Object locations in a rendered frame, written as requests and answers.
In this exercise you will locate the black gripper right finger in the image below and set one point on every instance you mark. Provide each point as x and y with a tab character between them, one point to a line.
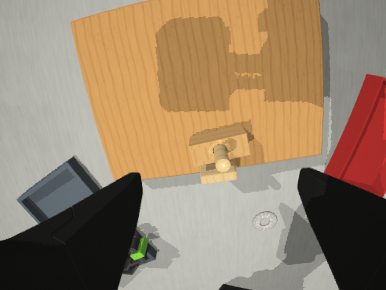
350	226

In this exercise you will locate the light wooden board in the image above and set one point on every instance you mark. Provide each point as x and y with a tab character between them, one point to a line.
159	71

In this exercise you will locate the red open tray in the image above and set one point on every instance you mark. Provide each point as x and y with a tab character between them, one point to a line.
366	158

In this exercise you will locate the light wooden rectangular block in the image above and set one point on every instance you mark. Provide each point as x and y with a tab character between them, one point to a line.
209	174

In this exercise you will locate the tan wooden dowel pin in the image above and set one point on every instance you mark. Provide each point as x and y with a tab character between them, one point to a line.
221	158

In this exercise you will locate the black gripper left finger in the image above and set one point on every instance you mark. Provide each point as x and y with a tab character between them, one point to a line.
84	247

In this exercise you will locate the small wooden block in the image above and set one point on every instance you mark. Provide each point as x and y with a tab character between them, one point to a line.
234	138

